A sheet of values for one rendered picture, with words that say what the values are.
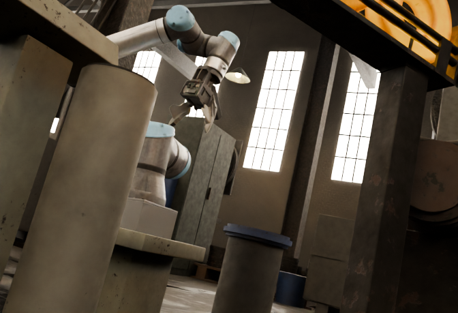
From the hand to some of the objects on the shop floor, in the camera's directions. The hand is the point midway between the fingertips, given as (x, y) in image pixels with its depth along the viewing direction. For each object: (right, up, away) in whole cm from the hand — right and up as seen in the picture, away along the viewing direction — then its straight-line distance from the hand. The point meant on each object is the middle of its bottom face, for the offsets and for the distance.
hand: (187, 131), depth 143 cm
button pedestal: (-32, -40, -76) cm, 92 cm away
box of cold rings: (+124, -145, +210) cm, 284 cm away
